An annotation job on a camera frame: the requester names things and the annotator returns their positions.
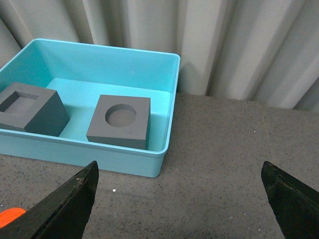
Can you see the gray block with round hole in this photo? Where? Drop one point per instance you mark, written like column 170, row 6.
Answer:
column 121, row 121

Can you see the orange cylinder part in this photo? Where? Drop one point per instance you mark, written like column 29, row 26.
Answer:
column 10, row 215

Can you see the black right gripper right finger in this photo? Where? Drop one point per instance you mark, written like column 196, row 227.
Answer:
column 294, row 204

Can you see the gray block with square hole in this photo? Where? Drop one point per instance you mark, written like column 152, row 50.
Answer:
column 32, row 109

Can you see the light blue plastic box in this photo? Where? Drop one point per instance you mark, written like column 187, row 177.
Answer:
column 81, row 73

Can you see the white pleated curtain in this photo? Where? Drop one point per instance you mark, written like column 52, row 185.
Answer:
column 265, row 51

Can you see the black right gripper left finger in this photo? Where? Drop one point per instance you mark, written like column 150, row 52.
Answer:
column 63, row 214

